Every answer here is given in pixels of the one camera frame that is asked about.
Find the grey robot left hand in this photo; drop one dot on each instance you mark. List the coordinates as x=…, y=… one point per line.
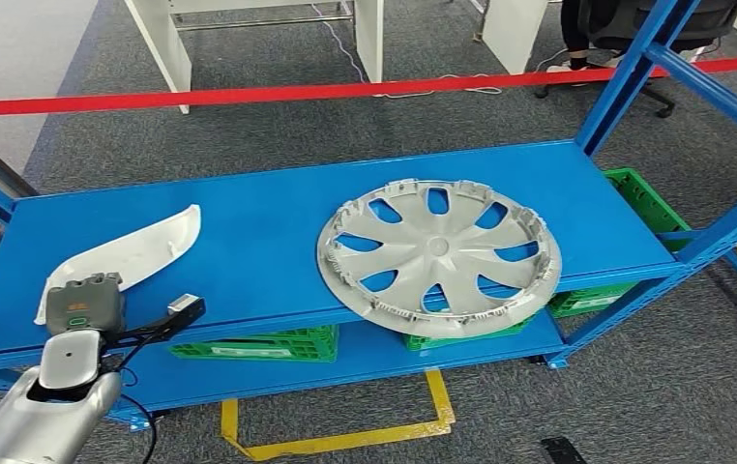
x=83, y=307

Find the white plastic trim part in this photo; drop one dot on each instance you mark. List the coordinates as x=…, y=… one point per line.
x=144, y=250

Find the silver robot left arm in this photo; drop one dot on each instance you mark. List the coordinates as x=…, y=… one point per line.
x=35, y=423

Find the blue metal shelf rack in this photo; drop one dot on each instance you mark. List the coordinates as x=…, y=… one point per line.
x=266, y=256

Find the green plastic crate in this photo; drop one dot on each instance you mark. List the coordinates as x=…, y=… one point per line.
x=458, y=339
x=279, y=344
x=650, y=205

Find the white desk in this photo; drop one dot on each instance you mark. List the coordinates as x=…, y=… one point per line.
x=163, y=51

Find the red barrier tape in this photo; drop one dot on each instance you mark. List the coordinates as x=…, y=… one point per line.
x=279, y=95

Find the yellow floor tape outline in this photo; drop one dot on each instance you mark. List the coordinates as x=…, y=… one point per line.
x=343, y=442

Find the grey wheel hubcap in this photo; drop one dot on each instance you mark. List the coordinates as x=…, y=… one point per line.
x=436, y=246

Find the black robot foot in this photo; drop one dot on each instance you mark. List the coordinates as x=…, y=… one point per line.
x=564, y=451

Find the white desk panel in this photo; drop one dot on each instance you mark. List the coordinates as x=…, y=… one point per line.
x=516, y=32

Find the person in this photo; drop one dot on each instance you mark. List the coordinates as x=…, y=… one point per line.
x=573, y=32

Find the black office chair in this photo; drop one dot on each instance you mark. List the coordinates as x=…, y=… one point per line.
x=714, y=19

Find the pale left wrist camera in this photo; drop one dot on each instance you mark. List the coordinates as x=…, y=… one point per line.
x=182, y=303

